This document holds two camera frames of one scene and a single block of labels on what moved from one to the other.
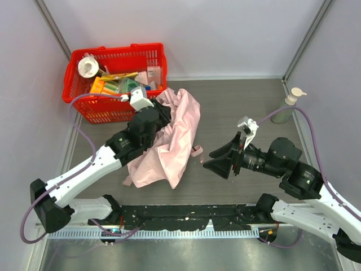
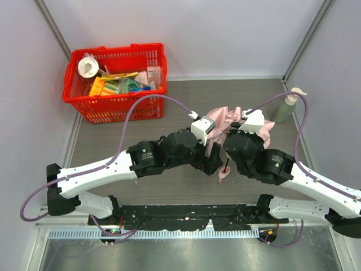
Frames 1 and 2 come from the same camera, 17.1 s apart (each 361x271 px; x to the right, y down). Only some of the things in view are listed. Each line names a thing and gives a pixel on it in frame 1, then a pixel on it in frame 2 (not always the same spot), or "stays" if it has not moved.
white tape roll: (88, 67) stays
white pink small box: (154, 74) stays
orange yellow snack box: (102, 87) stays
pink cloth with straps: (166, 159) -> (227, 119)
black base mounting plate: (168, 217) stays
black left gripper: (163, 110) -> (210, 162)
